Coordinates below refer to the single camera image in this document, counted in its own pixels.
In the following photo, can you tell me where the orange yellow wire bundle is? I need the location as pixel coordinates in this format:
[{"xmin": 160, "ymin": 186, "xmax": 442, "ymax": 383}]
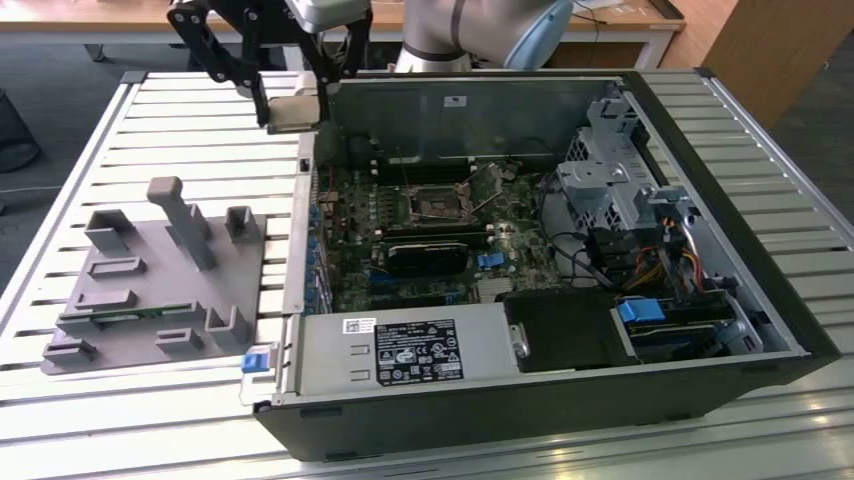
[{"xmin": 626, "ymin": 238, "xmax": 710, "ymax": 292}]

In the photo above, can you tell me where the silver metal disk bay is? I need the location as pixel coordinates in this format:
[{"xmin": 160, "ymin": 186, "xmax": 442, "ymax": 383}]
[{"xmin": 557, "ymin": 97, "xmax": 670, "ymax": 236}]

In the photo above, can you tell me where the black graphics card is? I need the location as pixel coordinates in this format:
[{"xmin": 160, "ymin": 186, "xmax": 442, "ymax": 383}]
[{"xmin": 385, "ymin": 242, "xmax": 470, "ymax": 277}]

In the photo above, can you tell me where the black PC case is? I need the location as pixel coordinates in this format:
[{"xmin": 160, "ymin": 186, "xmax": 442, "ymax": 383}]
[{"xmin": 238, "ymin": 67, "xmax": 841, "ymax": 464}]

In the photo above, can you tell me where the silver chipset heatsink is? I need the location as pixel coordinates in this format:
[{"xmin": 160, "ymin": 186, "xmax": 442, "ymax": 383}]
[{"xmin": 479, "ymin": 279, "xmax": 517, "ymax": 302}]

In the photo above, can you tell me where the black wire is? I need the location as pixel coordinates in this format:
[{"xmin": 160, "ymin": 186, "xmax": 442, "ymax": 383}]
[{"xmin": 543, "ymin": 229, "xmax": 624, "ymax": 287}]

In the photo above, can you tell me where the green RAM stick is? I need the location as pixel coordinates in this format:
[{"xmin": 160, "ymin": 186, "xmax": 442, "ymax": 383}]
[{"xmin": 58, "ymin": 302, "xmax": 202, "ymax": 324}]

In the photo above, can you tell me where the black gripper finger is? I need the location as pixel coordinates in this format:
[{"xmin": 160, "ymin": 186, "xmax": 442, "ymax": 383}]
[
  {"xmin": 295, "ymin": 13, "xmax": 375, "ymax": 123},
  {"xmin": 164, "ymin": 0, "xmax": 271, "ymax": 129}
]

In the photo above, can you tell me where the wooden desk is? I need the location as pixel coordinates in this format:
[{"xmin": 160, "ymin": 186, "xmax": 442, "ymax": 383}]
[{"xmin": 0, "ymin": 0, "xmax": 689, "ymax": 71}]

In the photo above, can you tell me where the metal socket cover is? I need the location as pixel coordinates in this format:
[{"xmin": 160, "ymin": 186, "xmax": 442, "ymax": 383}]
[{"xmin": 459, "ymin": 160, "xmax": 521, "ymax": 215}]

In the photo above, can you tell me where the black plastic shroud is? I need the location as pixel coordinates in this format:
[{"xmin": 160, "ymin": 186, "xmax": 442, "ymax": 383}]
[{"xmin": 499, "ymin": 291, "xmax": 637, "ymax": 375}]

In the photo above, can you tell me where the wooden cabinet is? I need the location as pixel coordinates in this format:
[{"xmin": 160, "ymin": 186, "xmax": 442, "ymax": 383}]
[{"xmin": 700, "ymin": 0, "xmax": 854, "ymax": 130}]

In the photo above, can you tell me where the green motherboard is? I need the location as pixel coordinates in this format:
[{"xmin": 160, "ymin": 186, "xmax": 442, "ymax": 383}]
[{"xmin": 310, "ymin": 159, "xmax": 570, "ymax": 311}]

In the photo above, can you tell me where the blue disk carrier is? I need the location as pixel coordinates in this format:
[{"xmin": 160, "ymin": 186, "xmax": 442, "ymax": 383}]
[{"xmin": 617, "ymin": 298, "xmax": 668, "ymax": 327}]

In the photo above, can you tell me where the grey power supply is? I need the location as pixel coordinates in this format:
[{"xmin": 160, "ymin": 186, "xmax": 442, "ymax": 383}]
[{"xmin": 283, "ymin": 305, "xmax": 523, "ymax": 396}]

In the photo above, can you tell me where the grey parts rack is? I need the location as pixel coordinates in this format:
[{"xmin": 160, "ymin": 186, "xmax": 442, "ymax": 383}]
[{"xmin": 40, "ymin": 175, "xmax": 270, "ymax": 376}]

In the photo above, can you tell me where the black RAM slot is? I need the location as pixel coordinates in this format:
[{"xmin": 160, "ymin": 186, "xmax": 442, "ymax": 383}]
[
  {"xmin": 383, "ymin": 226, "xmax": 489, "ymax": 237},
  {"xmin": 383, "ymin": 234, "xmax": 489, "ymax": 246},
  {"xmin": 374, "ymin": 156, "xmax": 470, "ymax": 172},
  {"xmin": 398, "ymin": 169, "xmax": 470, "ymax": 183}
]

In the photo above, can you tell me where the CPU socket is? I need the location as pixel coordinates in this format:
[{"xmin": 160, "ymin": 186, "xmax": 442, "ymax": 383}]
[{"xmin": 405, "ymin": 183, "xmax": 481, "ymax": 225}]

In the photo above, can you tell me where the silver square CPU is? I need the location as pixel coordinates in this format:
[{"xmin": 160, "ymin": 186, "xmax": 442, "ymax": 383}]
[{"xmin": 266, "ymin": 95, "xmax": 323, "ymax": 134}]

